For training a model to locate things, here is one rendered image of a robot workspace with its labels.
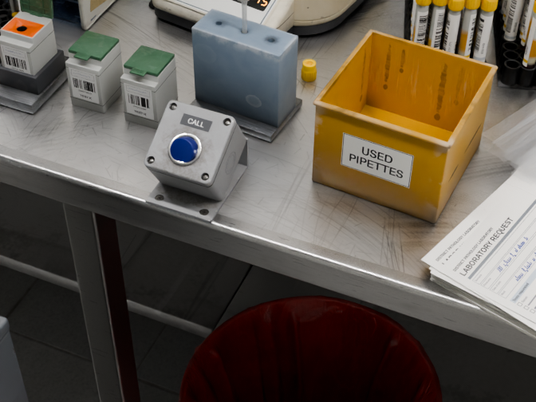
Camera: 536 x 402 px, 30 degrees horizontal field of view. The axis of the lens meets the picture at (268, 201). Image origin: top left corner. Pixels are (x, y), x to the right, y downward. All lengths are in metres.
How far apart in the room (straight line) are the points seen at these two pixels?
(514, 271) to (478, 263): 0.03
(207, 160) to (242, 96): 0.13
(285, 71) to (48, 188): 0.27
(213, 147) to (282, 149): 0.12
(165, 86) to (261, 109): 0.10
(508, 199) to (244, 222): 0.25
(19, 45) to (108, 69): 0.09
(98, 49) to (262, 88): 0.18
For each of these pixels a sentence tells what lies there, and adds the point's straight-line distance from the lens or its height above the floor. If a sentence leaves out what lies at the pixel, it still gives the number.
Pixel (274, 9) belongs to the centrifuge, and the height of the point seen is 0.92.
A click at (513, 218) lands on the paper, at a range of 0.96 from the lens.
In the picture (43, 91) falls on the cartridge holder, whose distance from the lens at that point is 1.10.
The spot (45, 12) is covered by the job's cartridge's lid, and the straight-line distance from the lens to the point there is 1.09.
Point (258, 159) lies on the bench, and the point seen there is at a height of 0.87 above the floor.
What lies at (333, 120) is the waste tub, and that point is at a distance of 0.93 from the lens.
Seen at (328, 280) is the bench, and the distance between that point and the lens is 0.93.
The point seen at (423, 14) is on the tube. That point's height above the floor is 0.96.
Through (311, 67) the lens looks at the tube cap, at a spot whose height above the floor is 0.89.
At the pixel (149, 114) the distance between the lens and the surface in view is 1.04.
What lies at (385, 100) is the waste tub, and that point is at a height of 0.90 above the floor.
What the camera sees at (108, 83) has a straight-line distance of 1.07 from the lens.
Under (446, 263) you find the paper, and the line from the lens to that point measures 0.91.
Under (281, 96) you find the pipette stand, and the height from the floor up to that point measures 0.92.
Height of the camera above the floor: 1.55
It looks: 44 degrees down
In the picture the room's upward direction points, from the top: 1 degrees clockwise
